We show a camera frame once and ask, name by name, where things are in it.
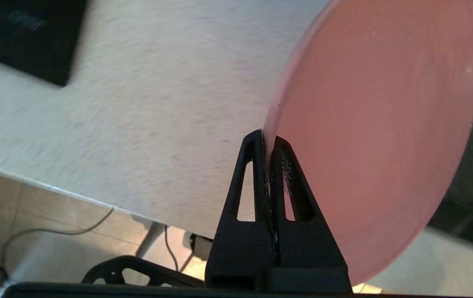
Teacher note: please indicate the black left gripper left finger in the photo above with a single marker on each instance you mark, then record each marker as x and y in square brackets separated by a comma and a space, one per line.
[238, 252]

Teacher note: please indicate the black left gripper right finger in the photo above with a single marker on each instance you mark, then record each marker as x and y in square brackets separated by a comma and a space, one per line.
[311, 252]

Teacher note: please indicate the large pink plate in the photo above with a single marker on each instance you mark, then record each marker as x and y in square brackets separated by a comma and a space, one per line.
[377, 145]

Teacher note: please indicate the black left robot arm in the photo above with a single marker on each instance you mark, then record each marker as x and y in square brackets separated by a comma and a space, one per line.
[137, 271]

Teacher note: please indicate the black induction cooktop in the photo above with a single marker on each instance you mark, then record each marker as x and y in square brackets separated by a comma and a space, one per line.
[25, 37]

